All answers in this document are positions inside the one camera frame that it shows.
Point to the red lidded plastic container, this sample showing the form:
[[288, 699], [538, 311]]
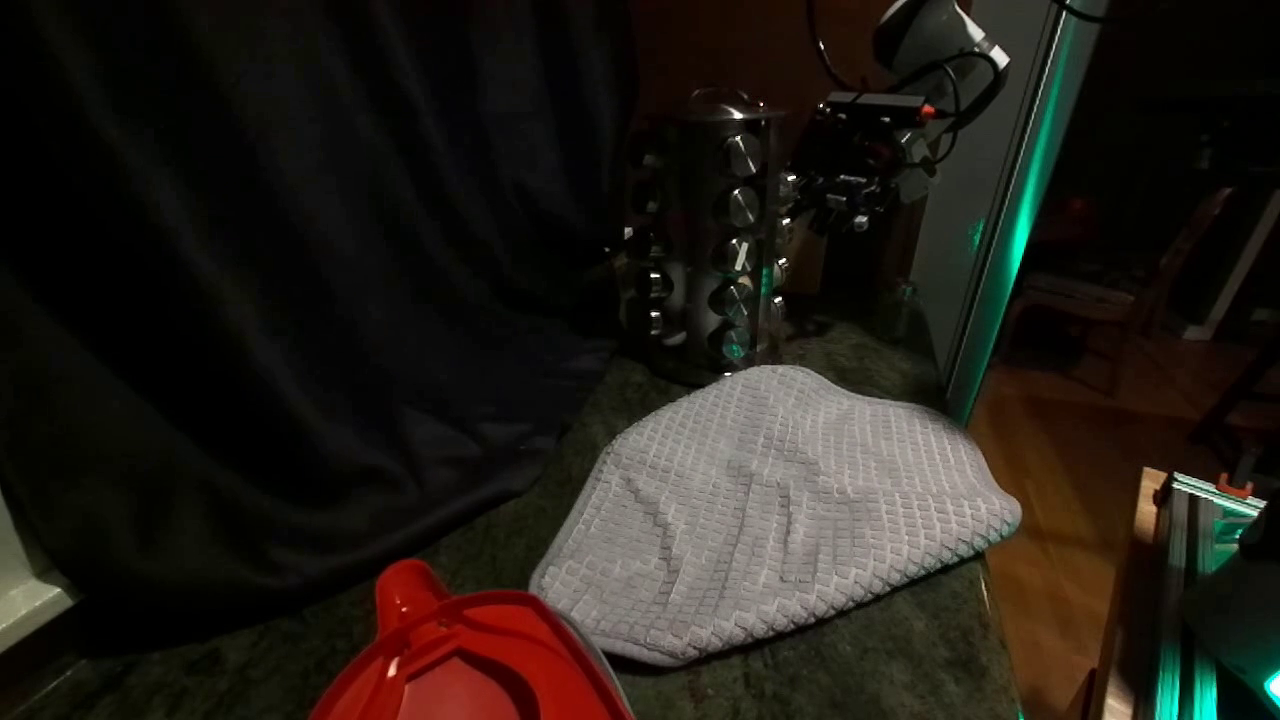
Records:
[[467, 662]]

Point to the white background furniture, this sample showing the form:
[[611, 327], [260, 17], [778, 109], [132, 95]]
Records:
[[1234, 266]]

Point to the chrome carousel spice rack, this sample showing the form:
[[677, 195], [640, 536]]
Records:
[[705, 227]]

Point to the black curtain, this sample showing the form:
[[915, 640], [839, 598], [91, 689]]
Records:
[[295, 293]]

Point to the aluminium profile mounting frame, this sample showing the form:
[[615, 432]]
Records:
[[1202, 587]]

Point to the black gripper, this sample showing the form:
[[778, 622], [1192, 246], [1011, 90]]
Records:
[[860, 182]]

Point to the grey waffle dish cloth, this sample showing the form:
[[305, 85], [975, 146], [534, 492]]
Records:
[[774, 512]]

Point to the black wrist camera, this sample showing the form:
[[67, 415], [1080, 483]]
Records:
[[881, 109]]

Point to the wooden base board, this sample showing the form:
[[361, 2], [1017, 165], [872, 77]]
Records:
[[1124, 603]]

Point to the white ledge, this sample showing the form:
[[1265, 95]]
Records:
[[30, 587]]

